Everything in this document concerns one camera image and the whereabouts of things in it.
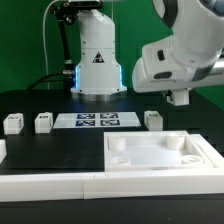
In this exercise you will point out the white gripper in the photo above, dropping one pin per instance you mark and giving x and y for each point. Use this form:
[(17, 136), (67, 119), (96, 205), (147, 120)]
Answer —
[(166, 66)]

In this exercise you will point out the white square tabletop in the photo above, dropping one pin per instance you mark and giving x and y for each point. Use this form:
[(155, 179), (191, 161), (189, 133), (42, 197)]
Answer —
[(159, 150)]

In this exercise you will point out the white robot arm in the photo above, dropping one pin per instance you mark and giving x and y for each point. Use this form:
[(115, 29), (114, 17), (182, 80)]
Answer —
[(195, 23)]

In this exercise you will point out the white marker tag sheet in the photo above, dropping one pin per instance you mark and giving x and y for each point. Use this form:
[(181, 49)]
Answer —
[(96, 120)]

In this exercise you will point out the white U-shaped obstacle wall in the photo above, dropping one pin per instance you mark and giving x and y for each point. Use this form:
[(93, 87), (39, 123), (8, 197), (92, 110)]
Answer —
[(91, 185)]

